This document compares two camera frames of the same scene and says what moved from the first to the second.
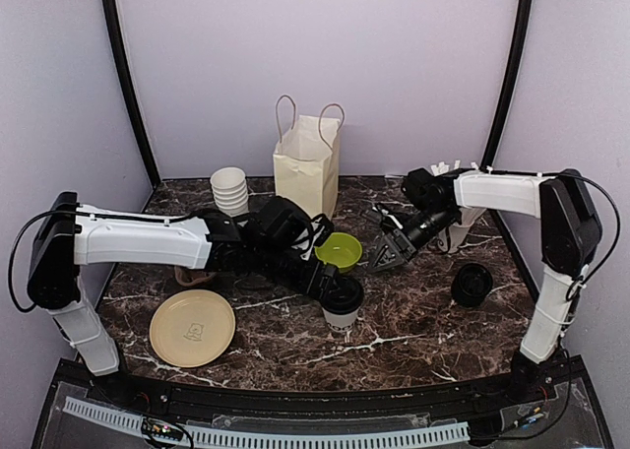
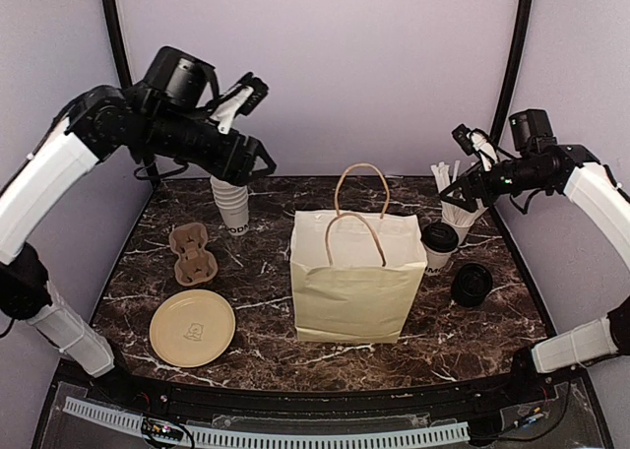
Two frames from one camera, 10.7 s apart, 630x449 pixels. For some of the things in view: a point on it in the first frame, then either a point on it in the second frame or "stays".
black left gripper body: (323, 285) -> (222, 162)
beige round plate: (192, 328) stays
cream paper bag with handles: (306, 162) -> (354, 274)
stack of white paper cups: (229, 190) stays
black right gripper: (390, 241) -> (470, 183)
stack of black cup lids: (472, 285) stays
